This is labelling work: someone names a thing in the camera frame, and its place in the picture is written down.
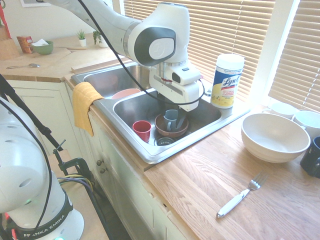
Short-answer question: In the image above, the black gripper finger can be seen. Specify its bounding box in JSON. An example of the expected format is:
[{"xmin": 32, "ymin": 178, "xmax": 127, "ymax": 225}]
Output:
[
  {"xmin": 175, "ymin": 107, "xmax": 187, "ymax": 130},
  {"xmin": 156, "ymin": 91, "xmax": 169, "ymax": 109}
]

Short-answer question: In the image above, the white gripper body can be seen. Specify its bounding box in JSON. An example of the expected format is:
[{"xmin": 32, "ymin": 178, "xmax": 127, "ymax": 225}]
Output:
[{"xmin": 149, "ymin": 72, "xmax": 201, "ymax": 113}]

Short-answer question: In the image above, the white-handled metal fork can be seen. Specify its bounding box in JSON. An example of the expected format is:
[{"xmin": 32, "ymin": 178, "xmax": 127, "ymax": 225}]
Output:
[{"xmin": 216, "ymin": 171, "xmax": 270, "ymax": 219}]

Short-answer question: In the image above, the metal sink drain strainer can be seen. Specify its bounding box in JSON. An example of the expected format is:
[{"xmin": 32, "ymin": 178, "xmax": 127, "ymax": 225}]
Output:
[{"xmin": 154, "ymin": 136, "xmax": 176, "ymax": 147}]

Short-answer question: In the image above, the stainless steel double sink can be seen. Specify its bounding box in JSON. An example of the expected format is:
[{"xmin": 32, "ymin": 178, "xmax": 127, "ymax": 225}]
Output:
[{"xmin": 70, "ymin": 61, "xmax": 252, "ymax": 165}]

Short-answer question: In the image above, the blue-grey mug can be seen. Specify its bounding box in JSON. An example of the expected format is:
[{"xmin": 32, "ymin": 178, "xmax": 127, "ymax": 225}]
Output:
[{"xmin": 163, "ymin": 109, "xmax": 179, "ymax": 132}]

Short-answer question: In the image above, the brown bowl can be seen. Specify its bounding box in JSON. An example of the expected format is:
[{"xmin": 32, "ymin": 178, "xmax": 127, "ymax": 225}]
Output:
[{"xmin": 154, "ymin": 112, "xmax": 190, "ymax": 138}]

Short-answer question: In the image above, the red plastic cup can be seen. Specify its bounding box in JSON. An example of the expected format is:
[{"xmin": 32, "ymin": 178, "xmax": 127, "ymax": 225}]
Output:
[{"xmin": 132, "ymin": 120, "xmax": 152, "ymax": 144}]

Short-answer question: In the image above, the pink bowl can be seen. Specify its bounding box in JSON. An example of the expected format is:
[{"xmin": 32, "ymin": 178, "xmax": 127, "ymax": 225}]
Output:
[{"xmin": 111, "ymin": 88, "xmax": 142, "ymax": 100}]

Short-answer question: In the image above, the Lysol wipes canister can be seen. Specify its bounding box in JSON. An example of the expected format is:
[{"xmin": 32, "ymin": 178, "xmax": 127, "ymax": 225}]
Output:
[{"xmin": 210, "ymin": 53, "xmax": 245, "ymax": 110}]

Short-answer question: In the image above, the wide beige window blind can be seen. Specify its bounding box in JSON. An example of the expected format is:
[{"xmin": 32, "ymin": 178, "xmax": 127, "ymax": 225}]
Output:
[{"xmin": 123, "ymin": 0, "xmax": 276, "ymax": 102}]

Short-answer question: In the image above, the yellow dish cloth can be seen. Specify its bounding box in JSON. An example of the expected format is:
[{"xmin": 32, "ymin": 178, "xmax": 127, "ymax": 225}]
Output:
[{"xmin": 72, "ymin": 81, "xmax": 104, "ymax": 137}]

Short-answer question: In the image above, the white kitchen cabinet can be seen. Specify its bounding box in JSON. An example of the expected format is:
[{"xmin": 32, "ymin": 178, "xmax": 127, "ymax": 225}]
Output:
[{"xmin": 0, "ymin": 79, "xmax": 196, "ymax": 240}]

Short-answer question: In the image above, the leafy plant in white pot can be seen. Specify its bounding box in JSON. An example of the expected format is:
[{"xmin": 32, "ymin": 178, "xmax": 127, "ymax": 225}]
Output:
[{"xmin": 92, "ymin": 30, "xmax": 109, "ymax": 49}]

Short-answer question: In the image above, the large white bowl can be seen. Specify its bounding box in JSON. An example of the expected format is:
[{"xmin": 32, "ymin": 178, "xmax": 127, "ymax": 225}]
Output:
[{"xmin": 240, "ymin": 112, "xmax": 312, "ymax": 164}]

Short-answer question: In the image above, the white mug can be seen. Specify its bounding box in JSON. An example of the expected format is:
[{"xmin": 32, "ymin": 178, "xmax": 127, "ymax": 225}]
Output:
[
  {"xmin": 261, "ymin": 101, "xmax": 299, "ymax": 120},
  {"xmin": 292, "ymin": 110, "xmax": 320, "ymax": 141}
]

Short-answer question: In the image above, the spiky plant in white pot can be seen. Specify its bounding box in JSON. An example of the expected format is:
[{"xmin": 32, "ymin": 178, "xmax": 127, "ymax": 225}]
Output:
[{"xmin": 75, "ymin": 29, "xmax": 88, "ymax": 48}]

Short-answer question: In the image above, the black clamp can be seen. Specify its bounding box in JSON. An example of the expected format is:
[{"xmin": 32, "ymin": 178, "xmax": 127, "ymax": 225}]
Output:
[{"xmin": 52, "ymin": 148, "xmax": 94, "ymax": 181}]

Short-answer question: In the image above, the narrow beige window blind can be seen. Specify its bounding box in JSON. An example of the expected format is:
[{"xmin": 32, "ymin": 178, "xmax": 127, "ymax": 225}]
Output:
[{"xmin": 268, "ymin": 0, "xmax": 320, "ymax": 114}]

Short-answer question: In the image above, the green bowl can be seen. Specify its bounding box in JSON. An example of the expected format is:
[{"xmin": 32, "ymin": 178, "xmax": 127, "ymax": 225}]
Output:
[{"xmin": 30, "ymin": 40, "xmax": 55, "ymax": 56}]

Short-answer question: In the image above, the dark blue mug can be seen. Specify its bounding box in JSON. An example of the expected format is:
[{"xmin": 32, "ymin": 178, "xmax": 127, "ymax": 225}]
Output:
[{"xmin": 299, "ymin": 136, "xmax": 320, "ymax": 179}]

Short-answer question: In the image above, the metal spoon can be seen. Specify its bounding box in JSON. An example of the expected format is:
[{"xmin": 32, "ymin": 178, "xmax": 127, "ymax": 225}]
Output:
[{"xmin": 5, "ymin": 63, "xmax": 41, "ymax": 70}]

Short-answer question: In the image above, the orange cardboard box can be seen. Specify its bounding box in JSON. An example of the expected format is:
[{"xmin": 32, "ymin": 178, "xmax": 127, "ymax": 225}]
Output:
[{"xmin": 16, "ymin": 35, "xmax": 34, "ymax": 54}]

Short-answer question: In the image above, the wooden knife block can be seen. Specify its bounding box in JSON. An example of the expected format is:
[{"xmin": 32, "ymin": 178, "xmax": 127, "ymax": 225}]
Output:
[{"xmin": 0, "ymin": 24, "xmax": 21, "ymax": 61}]

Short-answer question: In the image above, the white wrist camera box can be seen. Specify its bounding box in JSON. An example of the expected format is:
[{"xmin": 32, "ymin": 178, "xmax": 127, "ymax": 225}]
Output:
[{"xmin": 170, "ymin": 65, "xmax": 202, "ymax": 86}]

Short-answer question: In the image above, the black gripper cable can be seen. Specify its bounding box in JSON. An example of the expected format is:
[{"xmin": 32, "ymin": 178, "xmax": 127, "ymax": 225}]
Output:
[{"xmin": 76, "ymin": 0, "xmax": 213, "ymax": 105}]

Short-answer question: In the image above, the coloured wire bundle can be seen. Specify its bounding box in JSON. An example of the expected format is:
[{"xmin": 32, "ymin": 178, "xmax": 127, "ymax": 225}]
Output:
[{"xmin": 56, "ymin": 174, "xmax": 97, "ymax": 193}]

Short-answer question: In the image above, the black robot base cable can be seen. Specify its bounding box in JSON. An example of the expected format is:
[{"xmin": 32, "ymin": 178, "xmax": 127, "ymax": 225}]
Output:
[{"xmin": 0, "ymin": 92, "xmax": 54, "ymax": 227}]

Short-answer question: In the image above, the red utensil handle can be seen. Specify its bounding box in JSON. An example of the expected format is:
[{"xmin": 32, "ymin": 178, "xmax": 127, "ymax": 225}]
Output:
[{"xmin": 0, "ymin": 4, "xmax": 13, "ymax": 40}]

